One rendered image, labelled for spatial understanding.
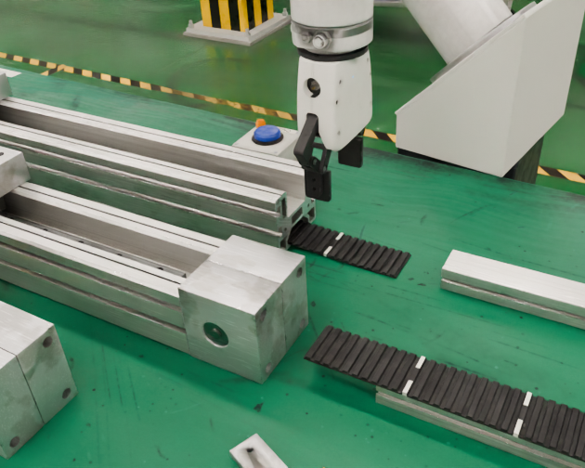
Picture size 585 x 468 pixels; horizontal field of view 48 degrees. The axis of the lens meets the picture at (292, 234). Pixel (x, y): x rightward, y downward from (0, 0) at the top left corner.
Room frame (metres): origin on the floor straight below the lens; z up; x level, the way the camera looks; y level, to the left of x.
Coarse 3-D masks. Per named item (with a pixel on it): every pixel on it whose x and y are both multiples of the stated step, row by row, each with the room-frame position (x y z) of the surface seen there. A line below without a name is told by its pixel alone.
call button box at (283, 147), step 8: (280, 128) 0.91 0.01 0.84; (248, 136) 0.89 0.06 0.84; (280, 136) 0.88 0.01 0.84; (288, 136) 0.88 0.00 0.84; (296, 136) 0.88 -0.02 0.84; (240, 144) 0.87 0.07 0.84; (248, 144) 0.86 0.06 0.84; (256, 144) 0.86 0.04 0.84; (264, 144) 0.86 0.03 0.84; (272, 144) 0.86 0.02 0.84; (280, 144) 0.86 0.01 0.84; (288, 144) 0.86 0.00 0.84; (264, 152) 0.84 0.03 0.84; (272, 152) 0.83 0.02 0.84; (280, 152) 0.84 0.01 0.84; (288, 152) 0.85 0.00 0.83; (296, 160) 0.87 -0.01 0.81
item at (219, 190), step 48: (0, 144) 0.92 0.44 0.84; (48, 144) 0.86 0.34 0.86; (96, 144) 0.91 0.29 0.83; (144, 144) 0.86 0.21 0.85; (192, 144) 0.83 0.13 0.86; (96, 192) 0.82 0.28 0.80; (144, 192) 0.77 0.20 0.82; (192, 192) 0.74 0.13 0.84; (240, 192) 0.69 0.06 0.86; (288, 192) 0.74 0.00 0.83
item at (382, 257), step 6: (384, 246) 0.67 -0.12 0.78; (378, 252) 0.66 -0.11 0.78; (384, 252) 0.66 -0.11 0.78; (390, 252) 0.66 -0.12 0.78; (372, 258) 0.65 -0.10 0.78; (378, 258) 0.64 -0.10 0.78; (384, 258) 0.64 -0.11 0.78; (372, 264) 0.63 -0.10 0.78; (378, 264) 0.64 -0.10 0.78; (384, 264) 0.64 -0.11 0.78; (372, 270) 0.62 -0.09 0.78; (378, 270) 0.62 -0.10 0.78
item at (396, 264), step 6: (396, 252) 0.66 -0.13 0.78; (390, 258) 0.65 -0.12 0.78; (396, 258) 0.64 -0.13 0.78; (402, 258) 0.64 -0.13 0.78; (408, 258) 0.64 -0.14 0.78; (390, 264) 0.63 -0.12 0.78; (396, 264) 0.63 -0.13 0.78; (402, 264) 0.63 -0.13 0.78; (384, 270) 0.62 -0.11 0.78; (390, 270) 0.62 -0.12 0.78; (396, 270) 0.62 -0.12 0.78; (390, 276) 0.61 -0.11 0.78; (396, 276) 0.61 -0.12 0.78
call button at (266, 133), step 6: (264, 126) 0.89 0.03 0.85; (270, 126) 0.89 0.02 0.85; (276, 126) 0.89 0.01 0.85; (258, 132) 0.87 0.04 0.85; (264, 132) 0.87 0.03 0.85; (270, 132) 0.87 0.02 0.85; (276, 132) 0.87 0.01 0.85; (258, 138) 0.86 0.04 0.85; (264, 138) 0.86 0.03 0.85; (270, 138) 0.86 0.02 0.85; (276, 138) 0.86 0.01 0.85
